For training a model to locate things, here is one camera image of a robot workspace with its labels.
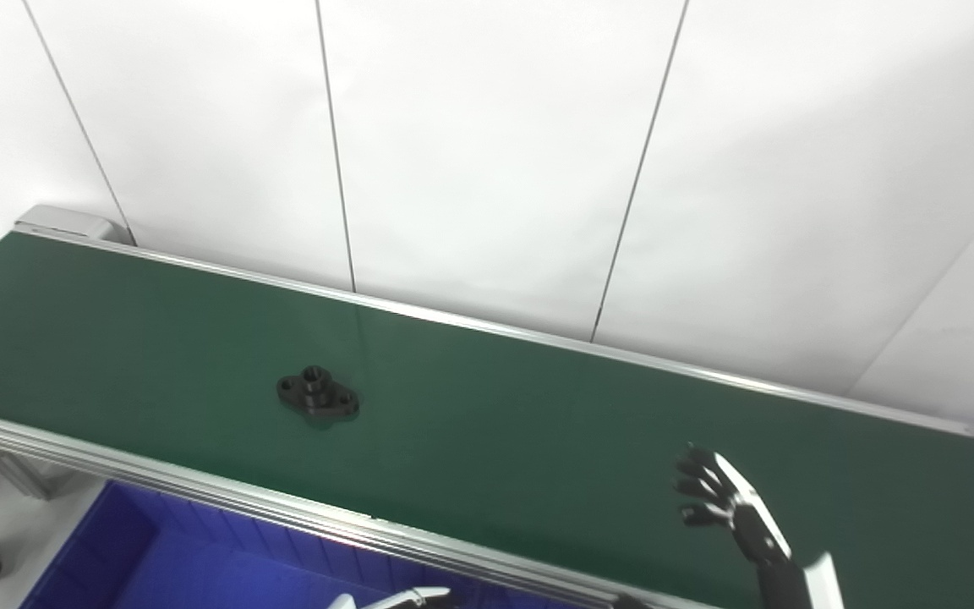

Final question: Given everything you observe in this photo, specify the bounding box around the grey conveyor end housing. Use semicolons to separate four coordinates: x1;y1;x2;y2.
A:
14;205;134;246

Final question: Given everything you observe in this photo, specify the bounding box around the grey conveyor support leg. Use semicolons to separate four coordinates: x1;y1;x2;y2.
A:
0;438;74;500

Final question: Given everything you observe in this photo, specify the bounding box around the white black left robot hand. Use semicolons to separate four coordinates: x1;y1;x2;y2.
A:
331;586;454;609

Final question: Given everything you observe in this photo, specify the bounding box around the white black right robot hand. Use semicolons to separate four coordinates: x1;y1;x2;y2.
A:
675;444;843;609

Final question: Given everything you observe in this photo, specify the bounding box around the black metal flange part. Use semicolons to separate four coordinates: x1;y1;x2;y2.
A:
276;365;361;421

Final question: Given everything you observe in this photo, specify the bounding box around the green conveyor belt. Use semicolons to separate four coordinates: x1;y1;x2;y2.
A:
0;233;974;609
0;205;974;609

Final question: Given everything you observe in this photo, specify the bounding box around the blue plastic bin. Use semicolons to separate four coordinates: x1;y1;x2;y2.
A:
18;480;589;609

